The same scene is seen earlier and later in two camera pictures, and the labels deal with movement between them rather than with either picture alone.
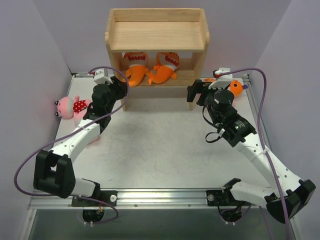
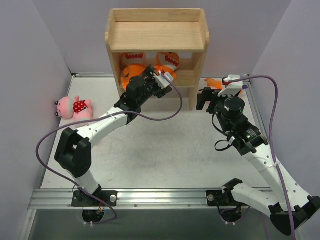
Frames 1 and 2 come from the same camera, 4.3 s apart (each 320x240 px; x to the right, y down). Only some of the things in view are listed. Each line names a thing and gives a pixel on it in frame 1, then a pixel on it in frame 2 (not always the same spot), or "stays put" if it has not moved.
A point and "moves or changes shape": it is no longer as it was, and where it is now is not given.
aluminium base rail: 138,198 stays put
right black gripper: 194,90 -> 208,100
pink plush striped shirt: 78,117 stays put
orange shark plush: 136,64 moves or changes shape
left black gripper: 120,86 -> 155,81
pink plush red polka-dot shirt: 68,108 stays put
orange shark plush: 165,68 stays put
